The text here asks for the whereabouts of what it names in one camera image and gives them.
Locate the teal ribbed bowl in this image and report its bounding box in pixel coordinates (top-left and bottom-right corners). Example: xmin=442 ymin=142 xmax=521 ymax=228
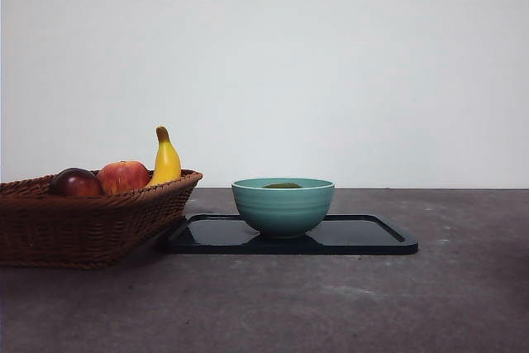
xmin=231 ymin=178 xmax=336 ymax=240

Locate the brown wicker basket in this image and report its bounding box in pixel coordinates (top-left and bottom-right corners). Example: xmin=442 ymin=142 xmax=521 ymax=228
xmin=0 ymin=169 xmax=204 ymax=270

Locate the black rectangular tray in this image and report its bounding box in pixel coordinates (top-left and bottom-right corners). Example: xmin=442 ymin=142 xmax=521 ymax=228
xmin=167 ymin=212 xmax=419 ymax=255

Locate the dark red plum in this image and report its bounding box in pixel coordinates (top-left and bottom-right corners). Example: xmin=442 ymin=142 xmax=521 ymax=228
xmin=50 ymin=167 xmax=104 ymax=198

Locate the red apple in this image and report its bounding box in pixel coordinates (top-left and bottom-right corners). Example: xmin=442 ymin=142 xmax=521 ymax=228
xmin=97 ymin=160 xmax=150 ymax=196

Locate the yellow banana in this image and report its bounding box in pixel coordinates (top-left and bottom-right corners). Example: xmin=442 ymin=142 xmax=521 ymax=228
xmin=145 ymin=125 xmax=182 ymax=188

